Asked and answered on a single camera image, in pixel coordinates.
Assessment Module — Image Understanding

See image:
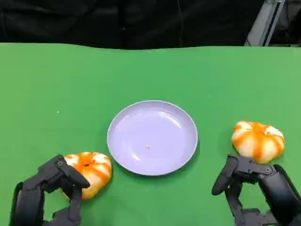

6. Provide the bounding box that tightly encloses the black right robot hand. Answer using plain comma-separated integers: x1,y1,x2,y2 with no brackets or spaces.
211,154,301,226

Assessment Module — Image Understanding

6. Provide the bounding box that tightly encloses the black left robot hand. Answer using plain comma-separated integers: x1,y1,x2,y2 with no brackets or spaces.
9,154,91,226

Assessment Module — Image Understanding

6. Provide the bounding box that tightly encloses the orange and white bread roll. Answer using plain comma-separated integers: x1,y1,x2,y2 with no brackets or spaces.
62,152,113,201
231,120,285,165

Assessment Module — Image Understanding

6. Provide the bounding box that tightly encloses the lilac plate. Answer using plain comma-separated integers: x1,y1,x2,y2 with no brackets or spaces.
107,100,198,177

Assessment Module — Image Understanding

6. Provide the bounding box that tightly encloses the green table cloth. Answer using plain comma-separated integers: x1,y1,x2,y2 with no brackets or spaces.
0,42,301,226

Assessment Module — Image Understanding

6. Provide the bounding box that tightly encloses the black backdrop curtain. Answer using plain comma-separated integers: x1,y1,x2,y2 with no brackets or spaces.
0,0,265,50

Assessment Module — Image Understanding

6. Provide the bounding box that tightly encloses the grey metal frame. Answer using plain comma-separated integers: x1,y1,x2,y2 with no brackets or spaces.
244,0,301,47

